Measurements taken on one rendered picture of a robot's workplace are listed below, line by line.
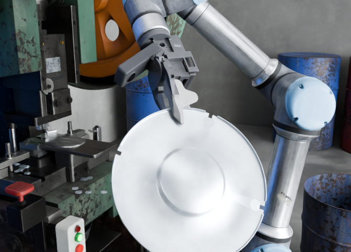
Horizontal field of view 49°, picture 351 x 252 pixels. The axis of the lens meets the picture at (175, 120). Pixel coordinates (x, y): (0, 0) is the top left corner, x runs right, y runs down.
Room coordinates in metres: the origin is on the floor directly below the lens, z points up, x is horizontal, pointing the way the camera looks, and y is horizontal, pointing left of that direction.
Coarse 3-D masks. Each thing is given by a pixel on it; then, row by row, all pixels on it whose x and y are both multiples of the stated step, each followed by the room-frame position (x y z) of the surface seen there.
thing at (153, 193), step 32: (160, 128) 0.70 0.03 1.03; (192, 128) 0.72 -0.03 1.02; (224, 128) 0.74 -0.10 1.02; (160, 160) 0.66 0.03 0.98; (192, 160) 0.67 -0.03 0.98; (224, 160) 0.70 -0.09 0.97; (256, 160) 0.71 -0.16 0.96; (128, 192) 0.61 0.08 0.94; (160, 192) 0.62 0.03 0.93; (192, 192) 0.63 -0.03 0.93; (224, 192) 0.65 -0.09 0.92; (256, 192) 0.67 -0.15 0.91; (128, 224) 0.58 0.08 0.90; (160, 224) 0.59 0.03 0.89; (192, 224) 0.60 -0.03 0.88; (224, 224) 0.62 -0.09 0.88; (256, 224) 0.63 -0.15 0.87
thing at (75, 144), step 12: (48, 144) 1.35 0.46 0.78; (60, 144) 1.34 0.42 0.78; (72, 144) 1.34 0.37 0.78; (84, 144) 1.35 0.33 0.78; (96, 144) 1.35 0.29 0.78; (108, 144) 1.35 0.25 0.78; (60, 156) 1.33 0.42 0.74; (72, 156) 1.31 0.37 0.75; (84, 156) 1.25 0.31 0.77; (96, 156) 1.25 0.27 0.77; (72, 168) 1.31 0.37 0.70; (84, 168) 1.37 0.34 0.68; (72, 180) 1.31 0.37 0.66
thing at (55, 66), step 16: (48, 48) 1.38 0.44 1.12; (64, 48) 1.45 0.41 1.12; (48, 64) 1.37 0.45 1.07; (64, 64) 1.45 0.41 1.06; (48, 80) 1.35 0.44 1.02; (64, 80) 1.44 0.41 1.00; (16, 96) 1.37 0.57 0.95; (32, 96) 1.34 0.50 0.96; (48, 96) 1.34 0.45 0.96; (64, 96) 1.39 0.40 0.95; (16, 112) 1.38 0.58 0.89; (32, 112) 1.34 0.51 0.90; (48, 112) 1.34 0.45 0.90
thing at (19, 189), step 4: (12, 184) 1.04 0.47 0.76; (16, 184) 1.05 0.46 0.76; (20, 184) 1.05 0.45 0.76; (24, 184) 1.05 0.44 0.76; (28, 184) 1.04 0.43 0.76; (8, 188) 1.02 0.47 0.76; (12, 188) 1.02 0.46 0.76; (16, 188) 1.02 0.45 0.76; (20, 188) 1.02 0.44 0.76; (24, 188) 1.02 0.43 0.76; (28, 188) 1.02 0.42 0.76; (32, 188) 1.03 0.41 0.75; (8, 192) 1.01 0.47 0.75; (12, 192) 1.00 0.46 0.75; (16, 192) 1.00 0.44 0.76; (20, 192) 1.00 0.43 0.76; (24, 192) 1.00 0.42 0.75; (28, 192) 1.02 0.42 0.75; (20, 196) 1.00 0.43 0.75; (20, 200) 1.02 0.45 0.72
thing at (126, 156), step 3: (123, 150) 0.66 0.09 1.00; (126, 150) 0.66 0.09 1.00; (123, 153) 0.66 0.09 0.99; (126, 153) 0.66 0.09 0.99; (129, 153) 0.66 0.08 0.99; (120, 156) 0.65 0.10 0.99; (123, 156) 0.65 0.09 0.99; (126, 156) 0.65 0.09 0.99; (129, 156) 0.65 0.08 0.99; (123, 159) 0.65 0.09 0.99; (126, 159) 0.65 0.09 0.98; (129, 159) 0.65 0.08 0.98
